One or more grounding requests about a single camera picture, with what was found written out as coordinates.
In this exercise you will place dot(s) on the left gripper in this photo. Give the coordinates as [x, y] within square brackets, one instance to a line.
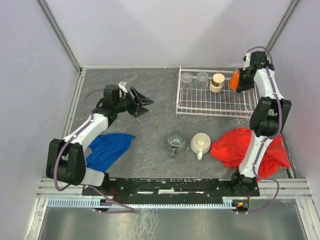
[135, 104]

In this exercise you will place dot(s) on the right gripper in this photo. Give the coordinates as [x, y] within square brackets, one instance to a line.
[242, 81]

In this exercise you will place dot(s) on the orange enamel mug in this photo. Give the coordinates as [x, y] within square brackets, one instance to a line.
[234, 80]

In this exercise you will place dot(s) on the white wire dish rack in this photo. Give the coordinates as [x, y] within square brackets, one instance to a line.
[226, 103]

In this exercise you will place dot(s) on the steel tin cup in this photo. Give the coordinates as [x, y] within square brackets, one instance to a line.
[217, 83]

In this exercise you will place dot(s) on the clear plastic cup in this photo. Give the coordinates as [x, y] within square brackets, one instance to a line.
[186, 79]
[201, 81]

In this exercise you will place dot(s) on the grey-green glazed mug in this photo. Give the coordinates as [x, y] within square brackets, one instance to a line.
[176, 142]

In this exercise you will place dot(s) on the cream ceramic mug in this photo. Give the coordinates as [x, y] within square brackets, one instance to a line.
[200, 144]

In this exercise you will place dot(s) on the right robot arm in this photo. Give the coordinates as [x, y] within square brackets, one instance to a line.
[267, 120]

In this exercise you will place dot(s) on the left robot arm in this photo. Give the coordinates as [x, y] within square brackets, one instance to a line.
[66, 160]

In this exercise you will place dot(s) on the blue cloth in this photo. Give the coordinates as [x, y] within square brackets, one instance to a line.
[106, 149]

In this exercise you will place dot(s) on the red cloth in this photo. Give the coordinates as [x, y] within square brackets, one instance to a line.
[232, 146]

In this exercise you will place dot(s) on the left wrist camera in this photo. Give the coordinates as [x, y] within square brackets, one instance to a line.
[122, 86]

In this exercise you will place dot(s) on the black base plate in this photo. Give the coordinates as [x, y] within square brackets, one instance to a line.
[174, 190]

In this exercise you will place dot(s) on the blue cable duct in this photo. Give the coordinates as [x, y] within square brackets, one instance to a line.
[97, 203]

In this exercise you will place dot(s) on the aluminium frame rail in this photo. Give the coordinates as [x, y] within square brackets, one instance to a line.
[291, 188]

